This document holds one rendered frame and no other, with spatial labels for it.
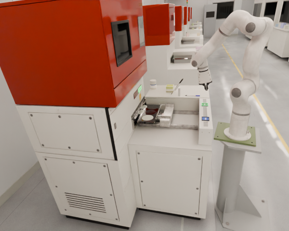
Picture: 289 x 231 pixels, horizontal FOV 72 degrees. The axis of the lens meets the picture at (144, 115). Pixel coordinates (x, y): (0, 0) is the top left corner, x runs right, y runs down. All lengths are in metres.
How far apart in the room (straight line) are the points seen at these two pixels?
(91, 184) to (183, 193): 0.75
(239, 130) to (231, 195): 0.64
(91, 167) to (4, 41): 0.97
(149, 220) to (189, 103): 1.16
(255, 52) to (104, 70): 0.91
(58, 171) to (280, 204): 2.03
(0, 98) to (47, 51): 1.38
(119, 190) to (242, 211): 1.17
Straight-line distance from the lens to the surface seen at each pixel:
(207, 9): 13.93
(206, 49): 1.55
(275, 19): 10.02
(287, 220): 2.32
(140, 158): 1.61
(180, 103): 1.96
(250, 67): 1.45
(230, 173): 1.81
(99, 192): 1.73
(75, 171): 1.67
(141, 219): 2.09
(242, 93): 1.41
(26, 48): 1.37
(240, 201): 2.12
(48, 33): 1.25
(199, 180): 1.67
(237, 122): 1.56
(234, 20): 1.47
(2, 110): 2.58
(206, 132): 1.46
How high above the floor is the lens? 1.70
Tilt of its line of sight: 27 degrees down
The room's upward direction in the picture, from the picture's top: 5 degrees counter-clockwise
